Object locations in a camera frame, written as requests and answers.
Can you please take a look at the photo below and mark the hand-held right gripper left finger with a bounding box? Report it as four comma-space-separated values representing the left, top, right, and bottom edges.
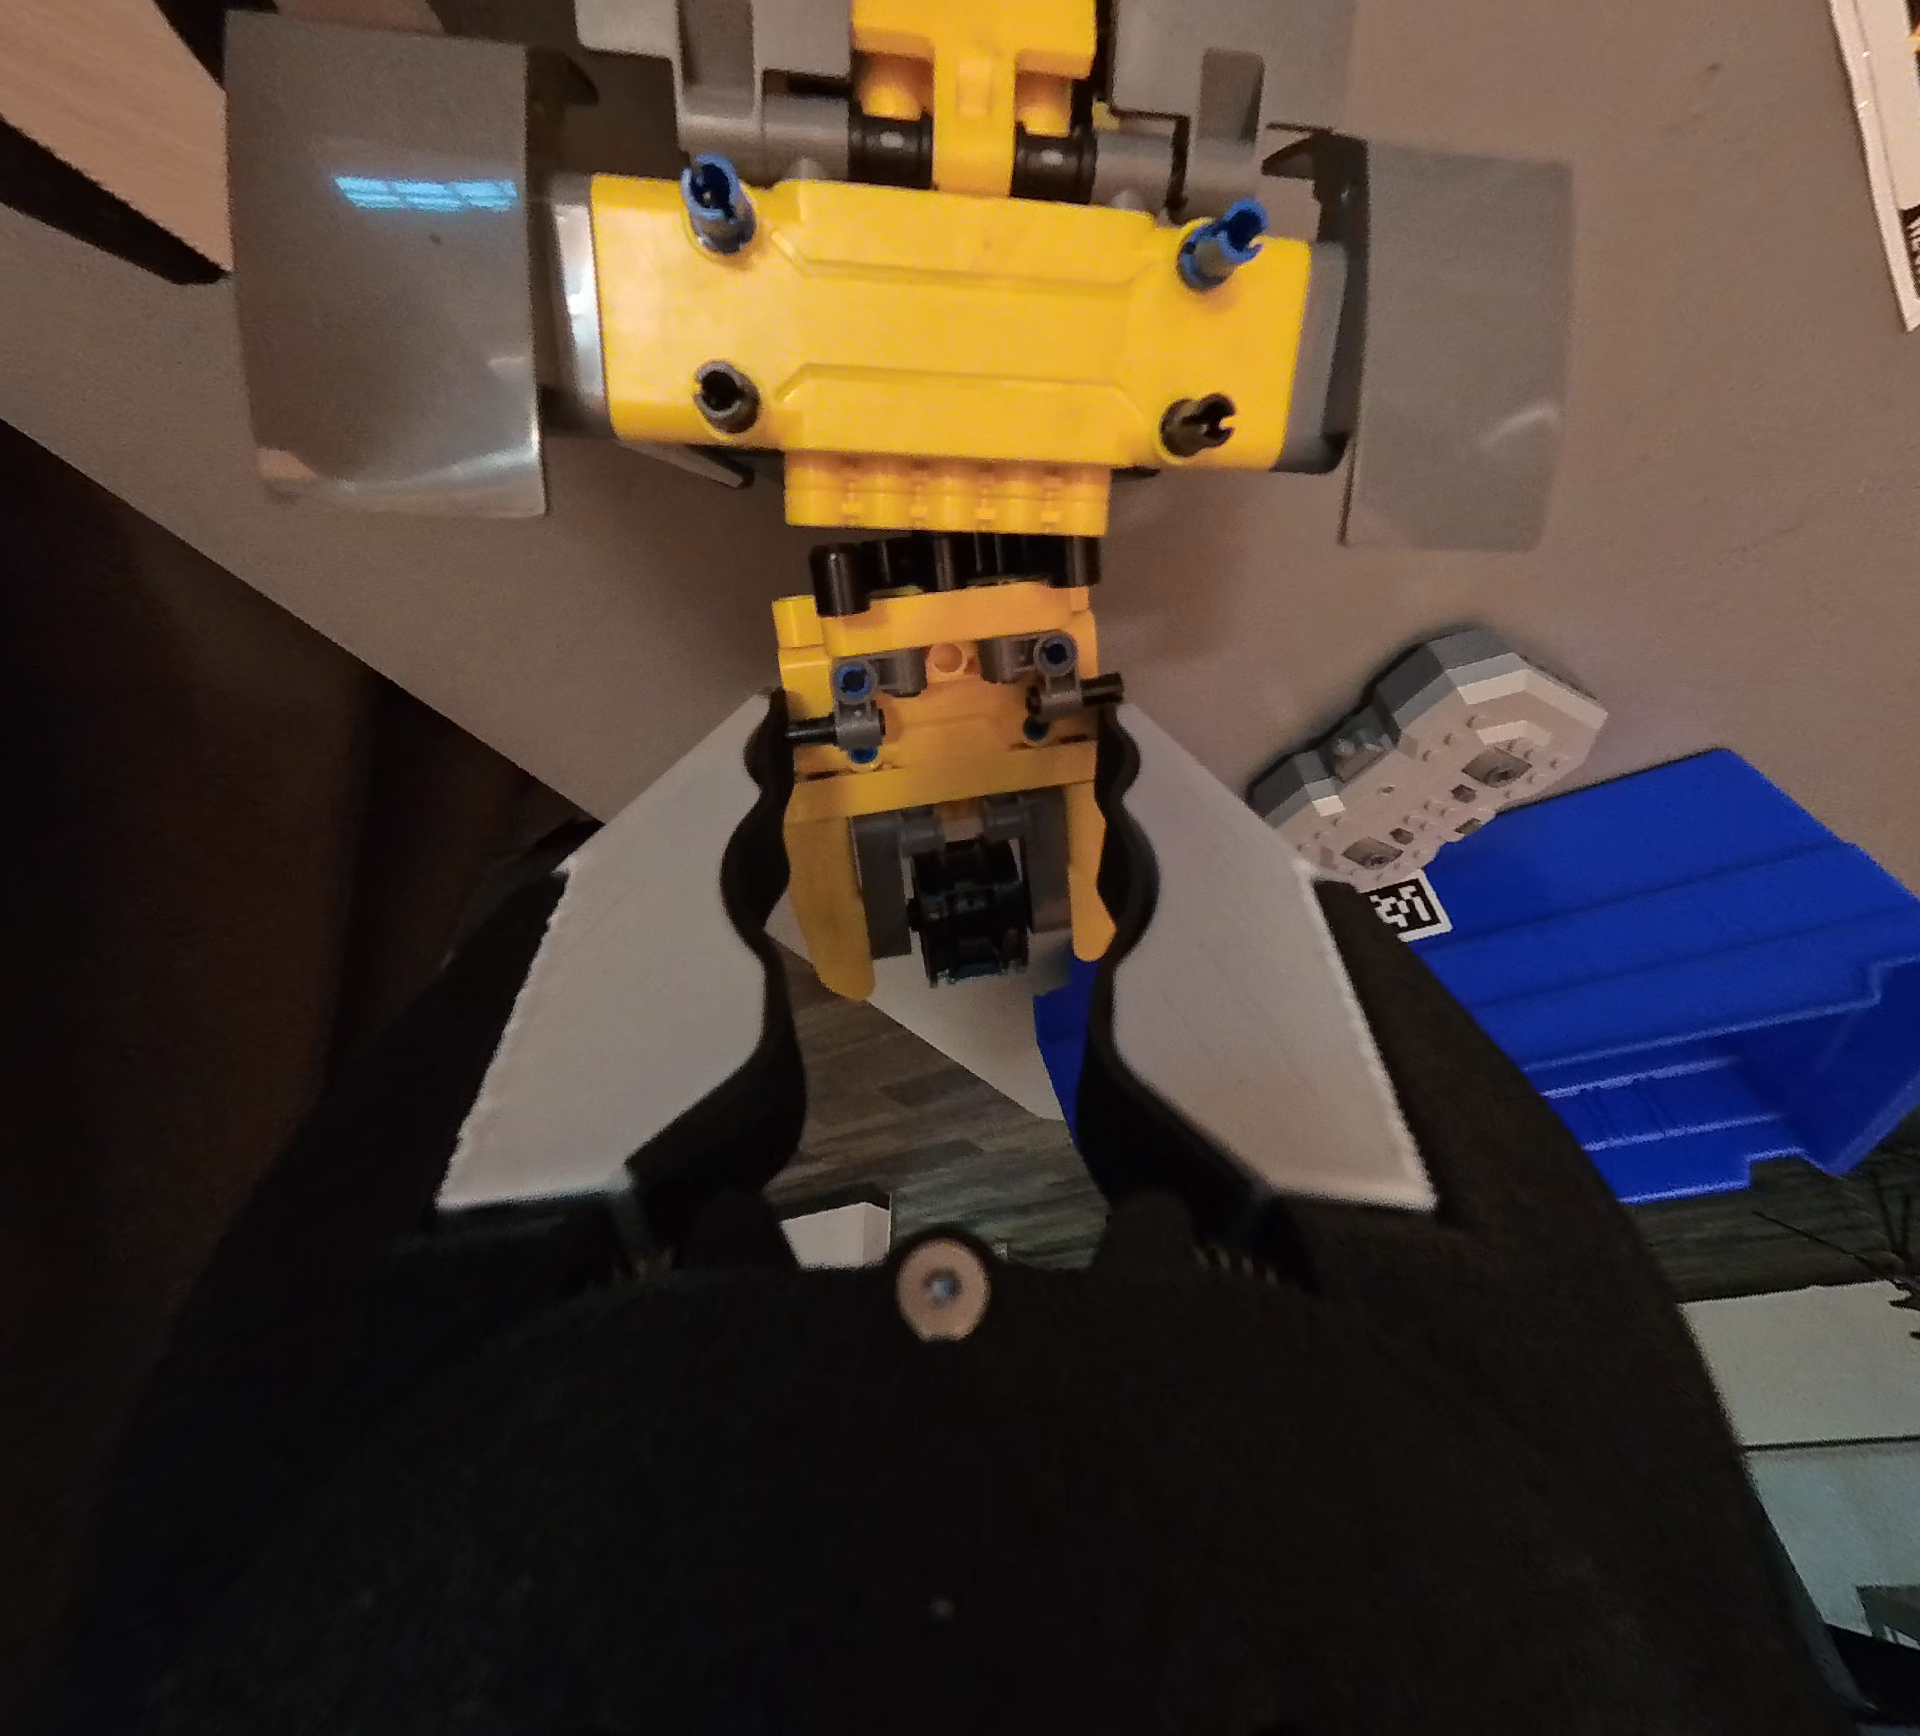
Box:
433, 692, 812, 1215

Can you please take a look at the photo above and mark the black battery box toy model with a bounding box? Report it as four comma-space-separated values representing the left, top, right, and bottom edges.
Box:
222, 0, 1577, 555

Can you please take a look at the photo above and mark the grey toy control hub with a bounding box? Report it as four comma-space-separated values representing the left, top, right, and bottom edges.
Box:
1247, 626, 1610, 890

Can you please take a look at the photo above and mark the blue bin with white tag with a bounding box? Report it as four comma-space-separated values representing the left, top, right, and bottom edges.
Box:
1031, 745, 1920, 1214

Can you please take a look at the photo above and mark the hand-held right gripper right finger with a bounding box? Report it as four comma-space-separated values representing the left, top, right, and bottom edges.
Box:
1072, 697, 1440, 1219

